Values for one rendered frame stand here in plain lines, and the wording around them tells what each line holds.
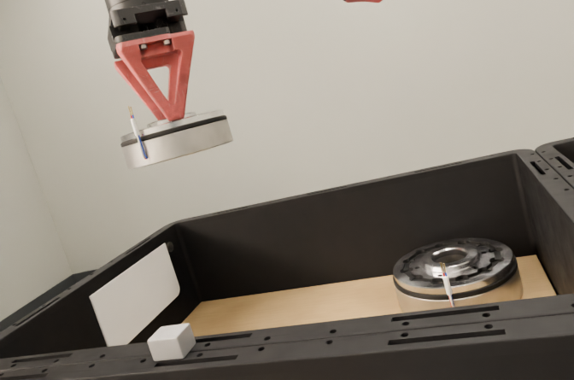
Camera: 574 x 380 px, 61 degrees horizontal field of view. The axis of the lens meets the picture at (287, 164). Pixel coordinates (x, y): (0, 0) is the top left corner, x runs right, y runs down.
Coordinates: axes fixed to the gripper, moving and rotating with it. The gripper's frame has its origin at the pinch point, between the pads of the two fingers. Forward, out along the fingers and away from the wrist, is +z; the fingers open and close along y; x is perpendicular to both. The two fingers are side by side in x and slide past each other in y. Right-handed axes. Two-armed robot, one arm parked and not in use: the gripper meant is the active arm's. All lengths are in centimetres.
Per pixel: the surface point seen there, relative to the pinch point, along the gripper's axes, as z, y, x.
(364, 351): 13.0, -30.5, 0.0
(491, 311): 12.9, -32.2, -5.2
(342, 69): -15, 235, -154
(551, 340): 13.2, -35.0, -5.2
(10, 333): 12.8, -8.5, 16.6
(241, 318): 22.0, 0.4, -1.1
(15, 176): -5, 369, 67
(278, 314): 22.0, -2.3, -4.3
